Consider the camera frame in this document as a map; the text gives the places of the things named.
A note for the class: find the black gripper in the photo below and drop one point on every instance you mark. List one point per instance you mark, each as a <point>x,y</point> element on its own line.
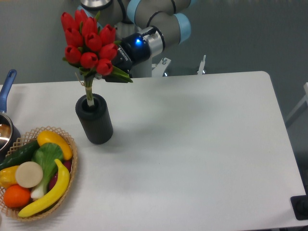
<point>132,51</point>

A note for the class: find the red tulip bouquet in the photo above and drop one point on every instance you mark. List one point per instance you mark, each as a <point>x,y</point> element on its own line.
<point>91,49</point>

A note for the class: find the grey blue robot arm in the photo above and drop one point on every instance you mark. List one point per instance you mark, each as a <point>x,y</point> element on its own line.
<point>165,15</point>

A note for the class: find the dark grey ribbed vase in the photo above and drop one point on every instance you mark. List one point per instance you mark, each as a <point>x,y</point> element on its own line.
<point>95,119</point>

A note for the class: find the yellow squash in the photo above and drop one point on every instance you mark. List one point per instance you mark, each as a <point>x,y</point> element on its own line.
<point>48,136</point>

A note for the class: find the purple red vegetable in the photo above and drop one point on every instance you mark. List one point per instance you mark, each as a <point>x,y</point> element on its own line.
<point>68,165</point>

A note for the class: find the woven wicker basket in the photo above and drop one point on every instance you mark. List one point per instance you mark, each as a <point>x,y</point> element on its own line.
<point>24,139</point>

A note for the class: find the green bok choy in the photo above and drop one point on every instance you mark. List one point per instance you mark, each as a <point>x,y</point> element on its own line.
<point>45,157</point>

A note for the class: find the green cucumber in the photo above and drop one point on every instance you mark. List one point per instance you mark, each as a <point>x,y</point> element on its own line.
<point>23,154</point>

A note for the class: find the yellow banana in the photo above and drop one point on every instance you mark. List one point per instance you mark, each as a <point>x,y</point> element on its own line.
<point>52,196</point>

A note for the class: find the beige round slice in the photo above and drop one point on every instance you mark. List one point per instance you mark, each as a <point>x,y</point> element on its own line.
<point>29,174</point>

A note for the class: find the yellow bell pepper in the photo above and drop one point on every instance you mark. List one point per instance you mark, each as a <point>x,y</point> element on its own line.
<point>7,176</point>

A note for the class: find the orange fruit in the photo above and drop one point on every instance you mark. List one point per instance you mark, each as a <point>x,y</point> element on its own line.
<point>16,196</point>

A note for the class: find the black device at table edge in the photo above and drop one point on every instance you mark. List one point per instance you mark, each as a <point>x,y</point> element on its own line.
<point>300,206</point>

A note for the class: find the blue handled saucepan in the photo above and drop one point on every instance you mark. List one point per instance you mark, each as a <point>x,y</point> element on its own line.
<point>8,132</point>

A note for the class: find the white frame at right edge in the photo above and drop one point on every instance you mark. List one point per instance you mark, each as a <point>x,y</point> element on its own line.
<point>299,108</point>

